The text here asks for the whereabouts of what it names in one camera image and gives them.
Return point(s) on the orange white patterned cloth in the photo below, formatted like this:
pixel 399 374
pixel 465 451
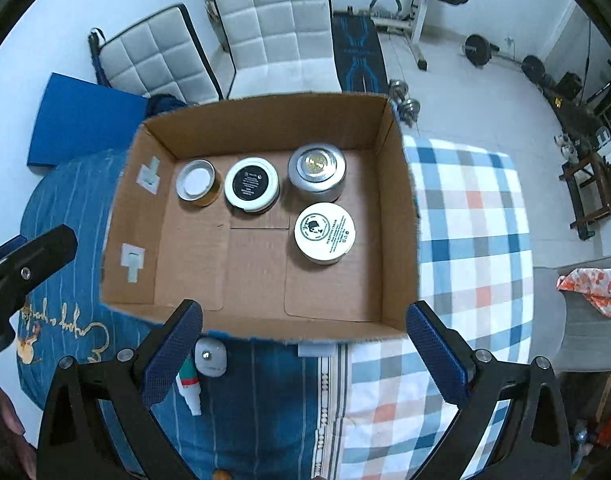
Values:
pixel 593 284

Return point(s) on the white quilted chair right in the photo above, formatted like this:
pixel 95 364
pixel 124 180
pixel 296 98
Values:
pixel 279 46

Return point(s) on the silver metal tin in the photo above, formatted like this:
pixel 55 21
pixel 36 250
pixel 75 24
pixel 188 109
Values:
pixel 317 172

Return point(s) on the chrome dumbbell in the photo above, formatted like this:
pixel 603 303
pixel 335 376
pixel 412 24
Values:
pixel 407 108

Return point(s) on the open cardboard box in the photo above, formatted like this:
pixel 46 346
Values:
pixel 245 270

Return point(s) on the weight bench blue black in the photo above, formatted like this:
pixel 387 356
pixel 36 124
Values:
pixel 358 55

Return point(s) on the white jar black label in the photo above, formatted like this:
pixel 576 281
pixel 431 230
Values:
pixel 252 185

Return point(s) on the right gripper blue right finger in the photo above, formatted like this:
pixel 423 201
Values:
pixel 445 353

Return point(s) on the white quilted chair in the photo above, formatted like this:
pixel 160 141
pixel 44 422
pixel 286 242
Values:
pixel 161 54
pixel 279 46

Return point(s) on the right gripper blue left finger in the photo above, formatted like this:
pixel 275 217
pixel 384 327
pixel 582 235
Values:
pixel 166 348

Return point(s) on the white bench press rack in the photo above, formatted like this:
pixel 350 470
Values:
pixel 408 20

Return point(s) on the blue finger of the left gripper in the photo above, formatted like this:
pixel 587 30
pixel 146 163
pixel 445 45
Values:
pixel 12 245
pixel 33 262

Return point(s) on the barbell on floor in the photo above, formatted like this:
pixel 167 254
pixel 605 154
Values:
pixel 479 51

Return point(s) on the grey padded chair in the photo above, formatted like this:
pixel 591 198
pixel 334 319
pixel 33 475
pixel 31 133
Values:
pixel 566 329

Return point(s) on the blue foam mat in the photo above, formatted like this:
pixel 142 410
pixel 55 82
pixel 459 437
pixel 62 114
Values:
pixel 77 118

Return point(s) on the small white rounded device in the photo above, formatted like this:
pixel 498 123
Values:
pixel 210 357

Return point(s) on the left hand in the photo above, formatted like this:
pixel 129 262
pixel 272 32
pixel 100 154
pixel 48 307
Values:
pixel 17 455

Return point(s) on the white cream jar green print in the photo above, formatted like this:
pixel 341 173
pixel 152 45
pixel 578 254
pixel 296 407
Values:
pixel 324 233

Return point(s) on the dark blue crumpled cloth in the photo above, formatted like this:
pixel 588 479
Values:
pixel 162 104

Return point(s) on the dark wooden chair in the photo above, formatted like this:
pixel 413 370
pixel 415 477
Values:
pixel 578 173

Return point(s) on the white green spray bottle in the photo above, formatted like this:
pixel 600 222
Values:
pixel 188 386

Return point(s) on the brown walnut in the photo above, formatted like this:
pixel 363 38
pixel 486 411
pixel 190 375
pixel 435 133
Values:
pixel 221 474

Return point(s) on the gold jar lid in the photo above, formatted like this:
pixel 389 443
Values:
pixel 199 183

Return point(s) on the plaid checkered cloth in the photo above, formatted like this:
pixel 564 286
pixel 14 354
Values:
pixel 380 413

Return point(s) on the white quilted chair left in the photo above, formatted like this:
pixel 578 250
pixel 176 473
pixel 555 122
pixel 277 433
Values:
pixel 161 54

